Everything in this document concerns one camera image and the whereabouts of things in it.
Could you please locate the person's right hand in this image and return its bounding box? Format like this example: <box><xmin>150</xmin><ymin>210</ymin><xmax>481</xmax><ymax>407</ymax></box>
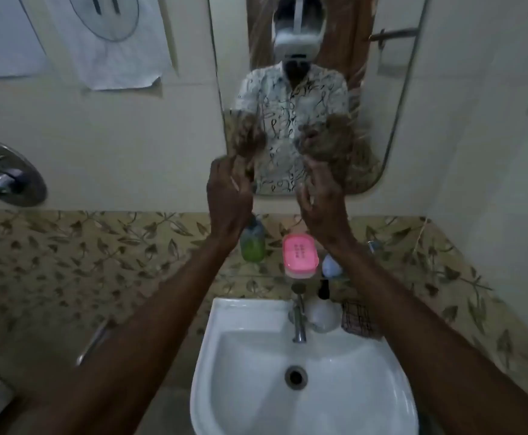
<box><xmin>295</xmin><ymin>156</ymin><xmax>356</xmax><ymax>252</ymax></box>

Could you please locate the person's left hand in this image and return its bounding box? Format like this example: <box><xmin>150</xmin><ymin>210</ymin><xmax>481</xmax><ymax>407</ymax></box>
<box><xmin>206</xmin><ymin>153</ymin><xmax>256</xmax><ymax>241</ymax></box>

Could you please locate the person's left forearm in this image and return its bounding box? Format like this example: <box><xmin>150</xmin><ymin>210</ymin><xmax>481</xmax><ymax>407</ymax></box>
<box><xmin>17</xmin><ymin>234</ymin><xmax>246</xmax><ymax>435</ymax></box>

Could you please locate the person's right forearm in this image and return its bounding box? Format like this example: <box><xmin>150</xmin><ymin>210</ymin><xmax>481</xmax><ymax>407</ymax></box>
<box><xmin>329</xmin><ymin>242</ymin><xmax>528</xmax><ymax>435</ymax></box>

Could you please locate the green liquid soap bottle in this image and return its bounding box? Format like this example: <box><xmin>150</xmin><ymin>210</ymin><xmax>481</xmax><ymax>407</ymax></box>
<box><xmin>239</xmin><ymin>216</ymin><xmax>267</xmax><ymax>263</ymax></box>

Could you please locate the pink soap box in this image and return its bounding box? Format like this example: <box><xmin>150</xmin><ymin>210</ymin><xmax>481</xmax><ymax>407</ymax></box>
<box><xmin>282</xmin><ymin>234</ymin><xmax>320</xmax><ymax>280</ymax></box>

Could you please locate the small white blue bottle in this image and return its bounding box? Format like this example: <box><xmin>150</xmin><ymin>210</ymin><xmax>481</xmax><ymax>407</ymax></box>
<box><xmin>321</xmin><ymin>253</ymin><xmax>344</xmax><ymax>279</ymax></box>

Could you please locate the white round cup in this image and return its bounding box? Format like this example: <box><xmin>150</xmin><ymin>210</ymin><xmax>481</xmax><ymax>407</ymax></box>
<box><xmin>306</xmin><ymin>299</ymin><xmax>342</xmax><ymax>334</ymax></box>

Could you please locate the chrome sink faucet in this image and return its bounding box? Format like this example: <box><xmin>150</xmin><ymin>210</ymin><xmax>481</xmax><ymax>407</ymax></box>
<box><xmin>288</xmin><ymin>282</ymin><xmax>308</xmax><ymax>344</ymax></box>

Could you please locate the checkered cloth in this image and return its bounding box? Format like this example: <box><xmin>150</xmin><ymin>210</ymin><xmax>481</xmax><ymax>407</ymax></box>
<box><xmin>341</xmin><ymin>300</ymin><xmax>382</xmax><ymax>341</ymax></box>

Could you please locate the white paper poster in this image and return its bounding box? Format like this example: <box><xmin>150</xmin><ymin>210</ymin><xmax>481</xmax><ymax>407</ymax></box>
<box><xmin>44</xmin><ymin>0</ymin><xmax>173</xmax><ymax>91</ymax></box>

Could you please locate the chrome sink drain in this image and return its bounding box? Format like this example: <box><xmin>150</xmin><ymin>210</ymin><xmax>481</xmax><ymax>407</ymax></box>
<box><xmin>285</xmin><ymin>365</ymin><xmax>309</xmax><ymax>390</ymax></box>

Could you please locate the white ceramic sink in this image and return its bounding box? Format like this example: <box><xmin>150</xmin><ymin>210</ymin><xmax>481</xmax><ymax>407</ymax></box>
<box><xmin>190</xmin><ymin>297</ymin><xmax>419</xmax><ymax>435</ymax></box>

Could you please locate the chrome shower mixer valve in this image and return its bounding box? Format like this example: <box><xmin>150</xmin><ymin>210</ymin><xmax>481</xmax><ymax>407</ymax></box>
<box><xmin>0</xmin><ymin>139</ymin><xmax>48</xmax><ymax>208</ymax></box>

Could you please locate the wall mirror with rounded corners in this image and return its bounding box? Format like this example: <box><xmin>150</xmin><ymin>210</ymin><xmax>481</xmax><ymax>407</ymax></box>
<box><xmin>208</xmin><ymin>0</ymin><xmax>429</xmax><ymax>196</ymax></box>

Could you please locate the glass wall shelf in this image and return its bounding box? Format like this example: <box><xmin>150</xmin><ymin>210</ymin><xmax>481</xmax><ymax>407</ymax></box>
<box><xmin>221</xmin><ymin>260</ymin><xmax>353</xmax><ymax>286</ymax></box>

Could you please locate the chrome hose pipe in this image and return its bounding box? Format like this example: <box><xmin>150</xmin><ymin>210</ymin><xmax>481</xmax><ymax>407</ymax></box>
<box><xmin>75</xmin><ymin>318</ymin><xmax>112</xmax><ymax>367</ymax></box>

